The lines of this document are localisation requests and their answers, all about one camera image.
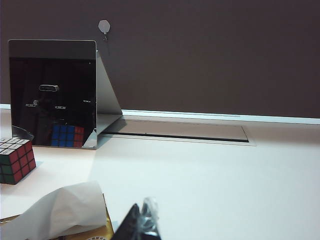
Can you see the taped black right gripper right finger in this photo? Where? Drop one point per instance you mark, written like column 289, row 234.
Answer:
column 150, row 225

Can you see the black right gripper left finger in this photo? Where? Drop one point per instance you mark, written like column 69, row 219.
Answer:
column 128, row 227

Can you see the Rubik's cube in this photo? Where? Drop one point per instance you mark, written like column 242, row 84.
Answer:
column 17, row 162

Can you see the clear curved plastic piece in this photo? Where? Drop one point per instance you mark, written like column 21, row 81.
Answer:
column 23, row 133

